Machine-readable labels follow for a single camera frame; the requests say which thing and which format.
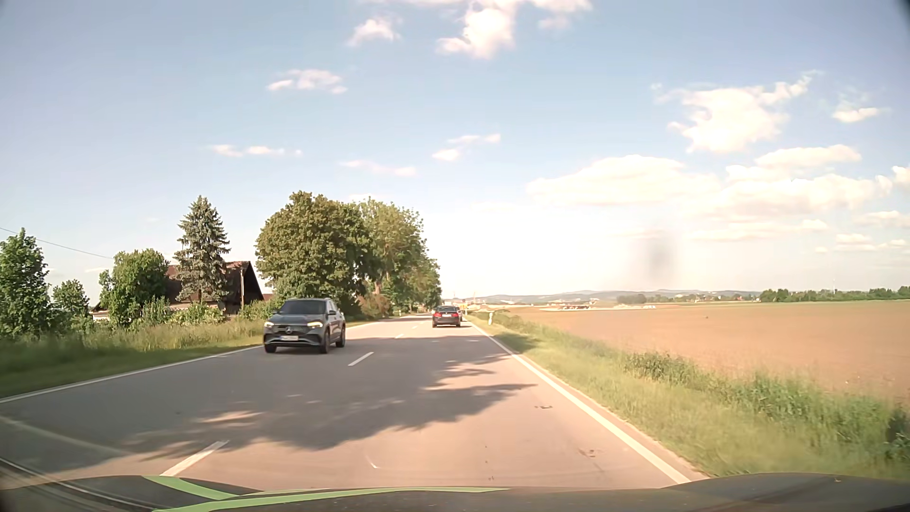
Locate grey asphalt road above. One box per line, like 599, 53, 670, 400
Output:
0, 314, 708, 492

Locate road markings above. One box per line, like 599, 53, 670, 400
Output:
0, 316, 692, 486

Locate brown bare field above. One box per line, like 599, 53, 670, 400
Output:
502, 300, 910, 403

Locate grey car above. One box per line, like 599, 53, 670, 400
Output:
263, 297, 347, 355

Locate tall spruce tree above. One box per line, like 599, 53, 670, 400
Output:
173, 195, 233, 305

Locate overhead wires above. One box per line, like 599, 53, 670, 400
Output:
0, 227, 115, 260

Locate slender leafy tree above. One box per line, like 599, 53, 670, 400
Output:
0, 228, 52, 339

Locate grass verge with bushes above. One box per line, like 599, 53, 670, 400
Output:
0, 313, 378, 399

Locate brown wooden barn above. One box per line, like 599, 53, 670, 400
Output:
91, 260, 267, 318

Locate round leafy tree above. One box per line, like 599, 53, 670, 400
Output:
98, 248, 172, 328

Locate distant row of trees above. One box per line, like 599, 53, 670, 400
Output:
616, 286, 910, 304

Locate car's own bonnet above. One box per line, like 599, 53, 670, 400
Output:
0, 473, 910, 512

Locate group of large leafy trees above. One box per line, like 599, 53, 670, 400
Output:
255, 190, 443, 320

